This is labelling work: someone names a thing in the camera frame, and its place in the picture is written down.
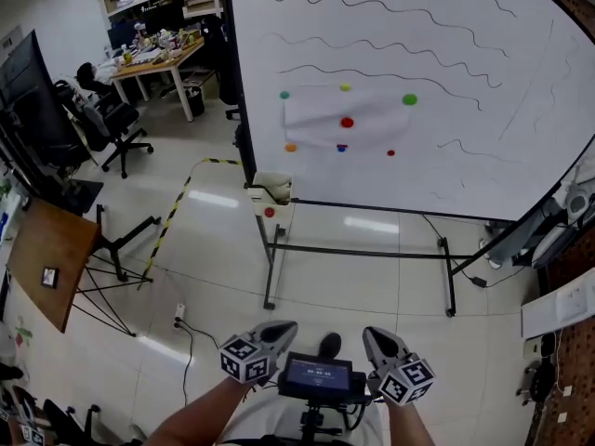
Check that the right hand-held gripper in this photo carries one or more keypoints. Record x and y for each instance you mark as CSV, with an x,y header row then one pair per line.
x,y
404,381

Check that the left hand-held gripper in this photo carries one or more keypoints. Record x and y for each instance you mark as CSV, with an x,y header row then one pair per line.
x,y
244,360

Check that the large white whiteboard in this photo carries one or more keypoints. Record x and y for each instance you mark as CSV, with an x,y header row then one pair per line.
x,y
395,30

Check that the person's left forearm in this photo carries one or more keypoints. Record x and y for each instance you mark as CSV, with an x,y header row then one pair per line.
x,y
200,411

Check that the person's right forearm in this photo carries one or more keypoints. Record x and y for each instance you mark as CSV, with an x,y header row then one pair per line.
x,y
409,425

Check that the person's black shoe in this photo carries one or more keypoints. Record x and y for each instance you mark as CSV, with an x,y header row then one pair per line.
x,y
331,344

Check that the black chest-mounted display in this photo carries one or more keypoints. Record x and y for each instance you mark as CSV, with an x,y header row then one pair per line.
x,y
318,372

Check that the person's white shirt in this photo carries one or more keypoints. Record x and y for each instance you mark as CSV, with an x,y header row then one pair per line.
x,y
269,421

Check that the white power strip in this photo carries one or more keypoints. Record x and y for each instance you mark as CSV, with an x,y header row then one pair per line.
x,y
180,311

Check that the black power adapter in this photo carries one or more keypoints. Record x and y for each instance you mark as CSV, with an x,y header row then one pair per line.
x,y
479,282

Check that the red flat round magnet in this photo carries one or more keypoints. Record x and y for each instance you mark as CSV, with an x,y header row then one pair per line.
x,y
269,212

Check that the white holder box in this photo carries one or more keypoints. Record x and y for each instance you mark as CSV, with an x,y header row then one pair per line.
x,y
279,211

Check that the yellow black hazard tape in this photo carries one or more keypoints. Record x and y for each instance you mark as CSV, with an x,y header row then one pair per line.
x,y
174,212

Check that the white flat box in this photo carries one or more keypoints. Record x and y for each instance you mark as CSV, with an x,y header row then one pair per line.
x,y
553,309

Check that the orange round magnet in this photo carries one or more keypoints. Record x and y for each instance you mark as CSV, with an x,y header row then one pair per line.
x,y
291,147

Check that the blue round magnet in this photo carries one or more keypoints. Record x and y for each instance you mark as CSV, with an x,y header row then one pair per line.
x,y
342,148

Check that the large red round magnet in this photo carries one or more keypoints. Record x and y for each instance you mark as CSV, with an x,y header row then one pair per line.
x,y
347,122

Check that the black rolling chair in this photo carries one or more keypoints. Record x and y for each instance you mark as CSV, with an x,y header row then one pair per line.
x,y
60,423

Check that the small black framed device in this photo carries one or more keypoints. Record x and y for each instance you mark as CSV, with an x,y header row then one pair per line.
x,y
49,277

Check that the black monitor stand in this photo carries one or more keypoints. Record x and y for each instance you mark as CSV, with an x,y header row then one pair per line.
x,y
83,195

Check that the black waste bin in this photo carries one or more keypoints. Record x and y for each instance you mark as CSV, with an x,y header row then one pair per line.
x,y
195,102

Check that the wooden side table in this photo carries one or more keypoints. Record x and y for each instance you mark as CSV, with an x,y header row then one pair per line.
x,y
46,249

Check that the large green round magnet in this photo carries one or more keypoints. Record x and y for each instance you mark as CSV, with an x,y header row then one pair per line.
x,y
409,99

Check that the yellow round magnet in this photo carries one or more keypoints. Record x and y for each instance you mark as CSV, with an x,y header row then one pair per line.
x,y
345,87

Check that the black office chair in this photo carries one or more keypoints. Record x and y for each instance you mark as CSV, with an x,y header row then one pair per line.
x,y
116,114

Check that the white storage box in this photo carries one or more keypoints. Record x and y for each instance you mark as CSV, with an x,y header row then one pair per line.
x,y
9,221

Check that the light wooden desk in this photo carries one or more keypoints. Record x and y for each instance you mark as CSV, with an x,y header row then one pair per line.
x,y
158,65

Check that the green potted plant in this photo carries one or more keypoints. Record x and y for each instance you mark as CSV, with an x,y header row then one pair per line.
x,y
4,188

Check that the pile of desk clutter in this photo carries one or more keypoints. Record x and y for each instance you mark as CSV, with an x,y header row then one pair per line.
x,y
162,40

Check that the large black monitor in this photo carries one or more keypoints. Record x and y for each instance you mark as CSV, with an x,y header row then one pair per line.
x,y
28,95

